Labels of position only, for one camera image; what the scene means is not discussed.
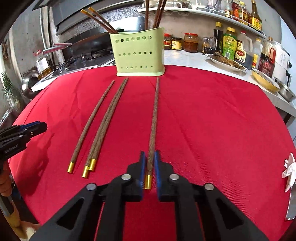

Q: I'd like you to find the green plant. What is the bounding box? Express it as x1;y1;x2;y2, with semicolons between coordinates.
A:
0;73;19;109

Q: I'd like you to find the red-label sauce bottle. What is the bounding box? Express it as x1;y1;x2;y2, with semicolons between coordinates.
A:
231;0;241;21

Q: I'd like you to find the dark jug with handle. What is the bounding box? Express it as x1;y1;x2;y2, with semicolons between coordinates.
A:
235;31;253;70

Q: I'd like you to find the yellow-cap sauce bottle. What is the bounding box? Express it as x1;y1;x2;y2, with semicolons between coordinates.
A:
239;1;249;25

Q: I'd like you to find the dark soy sauce bottle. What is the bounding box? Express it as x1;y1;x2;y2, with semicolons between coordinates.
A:
215;22;223;52

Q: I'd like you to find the dark spice bag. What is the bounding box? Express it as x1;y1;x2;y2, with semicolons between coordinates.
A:
202;37;216;55

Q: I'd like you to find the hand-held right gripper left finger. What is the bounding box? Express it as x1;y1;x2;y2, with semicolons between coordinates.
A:
29;151;147;241

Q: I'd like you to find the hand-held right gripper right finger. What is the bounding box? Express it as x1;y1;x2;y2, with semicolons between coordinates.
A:
154;150;270;241

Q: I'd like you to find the steel bowl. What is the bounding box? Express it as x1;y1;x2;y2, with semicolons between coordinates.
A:
274;77;296;102

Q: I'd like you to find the yellow bowl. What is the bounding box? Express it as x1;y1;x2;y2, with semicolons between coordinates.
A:
251;68;281;93

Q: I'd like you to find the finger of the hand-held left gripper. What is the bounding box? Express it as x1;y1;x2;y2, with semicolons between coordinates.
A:
0;121;44;135
0;123;48;142

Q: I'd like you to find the plate of food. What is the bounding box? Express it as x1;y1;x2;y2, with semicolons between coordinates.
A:
205;52;247;72

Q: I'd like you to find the plastic cooking oil bottle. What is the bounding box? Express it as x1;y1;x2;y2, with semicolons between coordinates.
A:
35;50;53;79

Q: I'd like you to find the large red-lid chili jar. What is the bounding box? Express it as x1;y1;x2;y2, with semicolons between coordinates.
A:
184;33;199;53

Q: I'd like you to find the clear jug with yellow cap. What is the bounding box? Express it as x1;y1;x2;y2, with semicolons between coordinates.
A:
252;38;264;69

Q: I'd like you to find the person's left hand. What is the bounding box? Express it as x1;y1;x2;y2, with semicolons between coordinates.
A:
0;171;12;197

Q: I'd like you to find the tall amber sauce bottle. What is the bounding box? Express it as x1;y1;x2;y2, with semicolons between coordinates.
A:
248;0;263;32

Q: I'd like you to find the steel wok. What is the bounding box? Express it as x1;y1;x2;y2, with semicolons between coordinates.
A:
43;35;111;61

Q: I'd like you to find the red tablecloth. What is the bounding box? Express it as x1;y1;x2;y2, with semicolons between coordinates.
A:
8;64;294;241

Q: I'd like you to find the brown gold-tipped wooden chopstick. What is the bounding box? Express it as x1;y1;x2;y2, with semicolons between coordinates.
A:
88;78;129;172
144;0;150;30
88;6;120;34
67;80;115;174
144;77;160;190
156;0;167;29
153;0;164;30
80;9;116;34
81;78;129;179

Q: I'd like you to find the green plastic bottle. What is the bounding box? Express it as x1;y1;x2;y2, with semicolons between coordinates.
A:
222;27;238;61

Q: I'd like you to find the white crumpled tissue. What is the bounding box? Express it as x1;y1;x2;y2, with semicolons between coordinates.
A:
282;153;296;193

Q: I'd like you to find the white kitchen appliance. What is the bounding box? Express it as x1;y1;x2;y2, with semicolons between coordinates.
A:
269;40;292;86

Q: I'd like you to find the green perforated plastic utensil holder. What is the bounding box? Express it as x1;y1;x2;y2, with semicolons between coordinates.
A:
109;27;166;77

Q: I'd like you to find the yellow-label jar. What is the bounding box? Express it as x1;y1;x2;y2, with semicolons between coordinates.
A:
171;37;183;51

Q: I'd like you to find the gas stove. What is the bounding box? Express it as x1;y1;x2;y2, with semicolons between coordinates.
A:
30;54;116;77

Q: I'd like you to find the white wall shelf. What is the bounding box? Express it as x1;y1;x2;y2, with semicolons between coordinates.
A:
137;5;266;39

